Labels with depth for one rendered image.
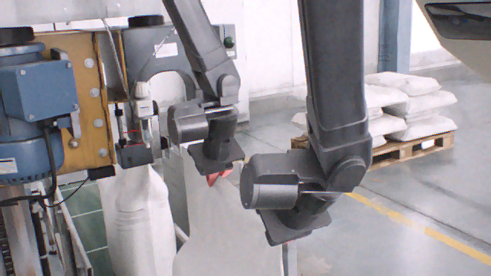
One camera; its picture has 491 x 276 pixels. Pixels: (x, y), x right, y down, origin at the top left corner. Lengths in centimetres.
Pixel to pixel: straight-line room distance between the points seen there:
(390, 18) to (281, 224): 640
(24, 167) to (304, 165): 55
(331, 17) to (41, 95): 56
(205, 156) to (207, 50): 22
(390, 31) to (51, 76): 636
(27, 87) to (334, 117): 53
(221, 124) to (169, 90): 463
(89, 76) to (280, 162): 66
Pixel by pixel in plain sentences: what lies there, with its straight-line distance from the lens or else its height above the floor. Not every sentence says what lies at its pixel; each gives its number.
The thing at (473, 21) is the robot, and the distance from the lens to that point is 90.
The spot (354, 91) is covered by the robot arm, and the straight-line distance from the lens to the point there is 50.
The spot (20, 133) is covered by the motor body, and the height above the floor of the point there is 118.
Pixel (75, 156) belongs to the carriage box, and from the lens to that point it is 117.
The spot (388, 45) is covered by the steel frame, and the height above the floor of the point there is 65.
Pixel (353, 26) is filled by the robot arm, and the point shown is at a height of 136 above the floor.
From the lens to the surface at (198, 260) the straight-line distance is 111.
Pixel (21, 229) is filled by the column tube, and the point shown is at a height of 89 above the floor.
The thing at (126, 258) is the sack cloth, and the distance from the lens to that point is 161.
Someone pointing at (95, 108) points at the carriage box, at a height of 117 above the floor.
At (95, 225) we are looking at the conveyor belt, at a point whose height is 38.
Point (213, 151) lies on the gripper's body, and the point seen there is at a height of 111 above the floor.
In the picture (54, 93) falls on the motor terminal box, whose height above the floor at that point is 125.
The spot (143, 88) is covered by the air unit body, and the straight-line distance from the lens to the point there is 111.
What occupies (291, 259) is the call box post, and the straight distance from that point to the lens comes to 137.
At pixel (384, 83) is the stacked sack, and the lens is 444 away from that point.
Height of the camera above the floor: 139
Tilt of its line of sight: 16 degrees down
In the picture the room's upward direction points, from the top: 4 degrees counter-clockwise
